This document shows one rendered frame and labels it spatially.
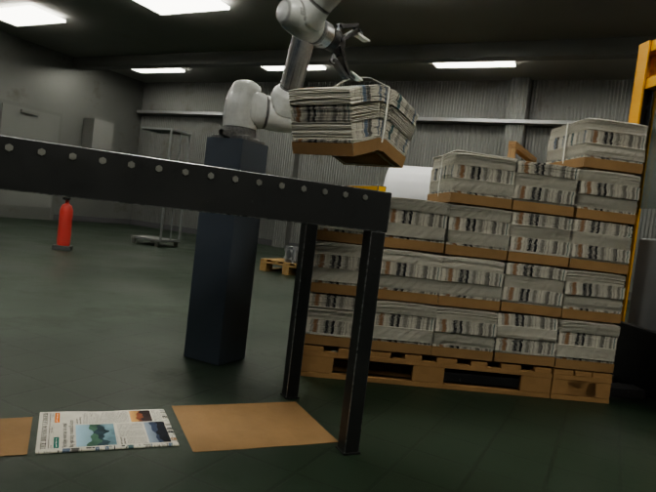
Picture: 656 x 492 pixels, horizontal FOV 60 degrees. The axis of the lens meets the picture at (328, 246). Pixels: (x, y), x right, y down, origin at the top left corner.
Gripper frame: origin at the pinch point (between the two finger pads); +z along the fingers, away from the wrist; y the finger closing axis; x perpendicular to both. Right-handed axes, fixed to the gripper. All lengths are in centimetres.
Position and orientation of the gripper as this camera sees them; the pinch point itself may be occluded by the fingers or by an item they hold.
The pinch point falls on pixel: (361, 59)
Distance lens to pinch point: 218.2
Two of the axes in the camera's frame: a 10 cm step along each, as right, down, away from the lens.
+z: 6.4, 1.2, 7.6
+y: -1.9, 9.8, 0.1
